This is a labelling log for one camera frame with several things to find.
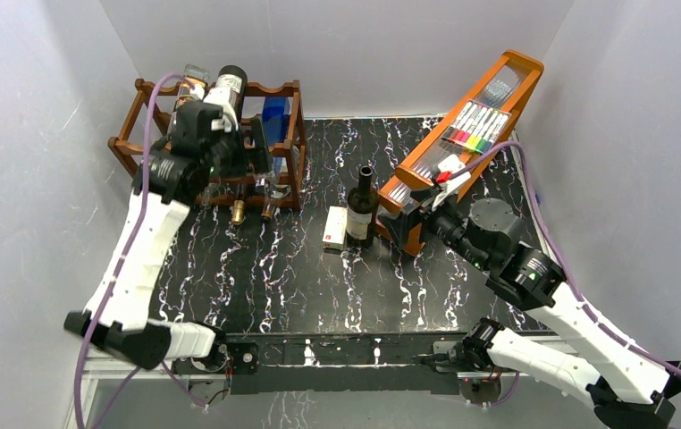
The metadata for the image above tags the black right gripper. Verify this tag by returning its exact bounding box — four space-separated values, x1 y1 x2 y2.
376 185 492 272

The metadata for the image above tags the dark green wine bottle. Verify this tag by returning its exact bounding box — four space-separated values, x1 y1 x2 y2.
346 165 378 248

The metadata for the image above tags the dark labelled wine bottle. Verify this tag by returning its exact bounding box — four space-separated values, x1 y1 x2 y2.
214 64 248 119

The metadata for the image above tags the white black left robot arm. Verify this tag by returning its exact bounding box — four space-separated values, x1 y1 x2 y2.
63 100 247 372

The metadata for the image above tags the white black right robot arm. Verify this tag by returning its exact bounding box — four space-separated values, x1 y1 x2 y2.
380 190 681 428

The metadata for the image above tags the clear lower bottle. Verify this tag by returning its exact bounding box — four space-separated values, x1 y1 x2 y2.
260 181 291 223

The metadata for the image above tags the gold capped bottle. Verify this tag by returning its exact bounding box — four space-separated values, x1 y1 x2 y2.
231 196 246 226

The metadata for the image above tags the blue bottle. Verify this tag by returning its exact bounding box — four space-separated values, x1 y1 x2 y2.
261 97 290 150

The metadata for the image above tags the brown wooden wine rack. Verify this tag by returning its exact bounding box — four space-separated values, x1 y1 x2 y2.
107 78 307 211

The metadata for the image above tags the clear whisky bottle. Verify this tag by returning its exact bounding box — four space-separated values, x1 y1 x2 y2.
167 63 210 135

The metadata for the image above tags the orange wooden display rack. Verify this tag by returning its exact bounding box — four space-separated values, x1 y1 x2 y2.
376 50 544 257

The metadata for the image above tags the white red small box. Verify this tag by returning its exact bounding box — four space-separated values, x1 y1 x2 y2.
323 206 347 251

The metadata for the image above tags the pack of coloured markers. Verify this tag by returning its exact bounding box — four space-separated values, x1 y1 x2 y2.
439 100 510 156

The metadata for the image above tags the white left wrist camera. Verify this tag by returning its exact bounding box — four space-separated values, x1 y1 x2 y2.
203 87 240 133

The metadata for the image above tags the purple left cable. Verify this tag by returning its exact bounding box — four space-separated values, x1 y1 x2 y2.
72 72 185 429

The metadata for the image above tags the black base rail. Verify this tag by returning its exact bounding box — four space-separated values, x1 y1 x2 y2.
172 331 522 397

